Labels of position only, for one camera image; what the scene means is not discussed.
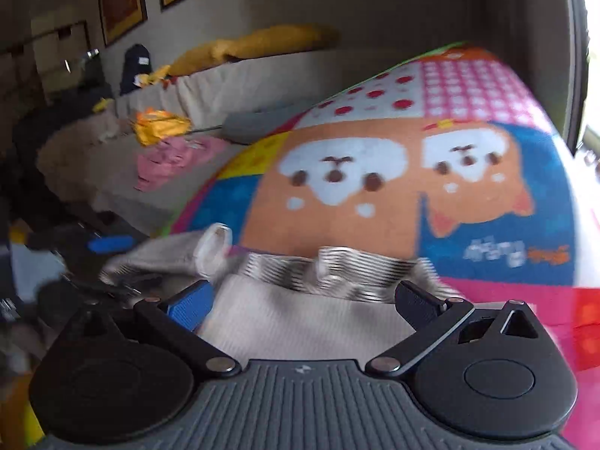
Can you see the dark window frame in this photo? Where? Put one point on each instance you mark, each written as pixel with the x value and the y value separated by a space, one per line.
pixel 576 56

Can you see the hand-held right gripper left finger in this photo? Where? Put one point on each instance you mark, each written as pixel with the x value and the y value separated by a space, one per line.
pixel 190 304

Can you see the pink cloth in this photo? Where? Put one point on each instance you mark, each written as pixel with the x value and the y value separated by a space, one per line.
pixel 173 161

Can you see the yellow orange toy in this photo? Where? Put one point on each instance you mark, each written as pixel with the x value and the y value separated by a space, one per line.
pixel 154 76

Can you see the grey striped shirt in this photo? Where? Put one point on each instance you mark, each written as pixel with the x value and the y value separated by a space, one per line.
pixel 304 318

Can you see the grey sofa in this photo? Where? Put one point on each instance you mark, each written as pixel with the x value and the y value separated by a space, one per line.
pixel 122 201

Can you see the beige drawer cabinet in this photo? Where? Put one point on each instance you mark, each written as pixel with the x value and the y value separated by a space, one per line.
pixel 51 61

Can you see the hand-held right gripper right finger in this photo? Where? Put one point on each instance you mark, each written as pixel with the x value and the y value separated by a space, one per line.
pixel 415 302

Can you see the dark blue fabric object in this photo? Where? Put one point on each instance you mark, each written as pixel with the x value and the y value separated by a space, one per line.
pixel 135 68

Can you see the yellow cloth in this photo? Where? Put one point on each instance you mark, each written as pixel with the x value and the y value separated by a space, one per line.
pixel 159 126

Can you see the tan fuzzy blanket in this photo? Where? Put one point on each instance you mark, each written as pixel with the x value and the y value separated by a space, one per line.
pixel 79 150

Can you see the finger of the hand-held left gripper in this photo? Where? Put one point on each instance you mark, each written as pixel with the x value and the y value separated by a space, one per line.
pixel 122 283
pixel 112 244

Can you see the colourful cartoon play mat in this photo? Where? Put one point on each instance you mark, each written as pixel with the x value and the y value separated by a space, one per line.
pixel 375 197

